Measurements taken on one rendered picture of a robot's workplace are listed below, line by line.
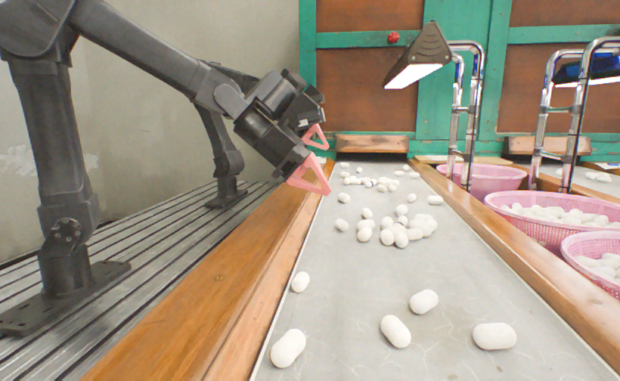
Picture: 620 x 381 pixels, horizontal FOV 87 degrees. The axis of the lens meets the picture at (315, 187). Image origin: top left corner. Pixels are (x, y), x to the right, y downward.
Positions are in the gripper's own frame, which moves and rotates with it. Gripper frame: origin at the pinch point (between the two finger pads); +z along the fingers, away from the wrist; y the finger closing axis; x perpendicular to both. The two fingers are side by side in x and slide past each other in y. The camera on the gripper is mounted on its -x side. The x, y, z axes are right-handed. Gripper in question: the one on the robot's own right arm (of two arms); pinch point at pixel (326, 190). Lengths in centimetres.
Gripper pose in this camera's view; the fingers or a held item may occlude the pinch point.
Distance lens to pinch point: 60.0
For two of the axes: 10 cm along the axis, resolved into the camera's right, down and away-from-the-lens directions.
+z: 7.6, 6.5, 0.5
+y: 1.2, -2.2, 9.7
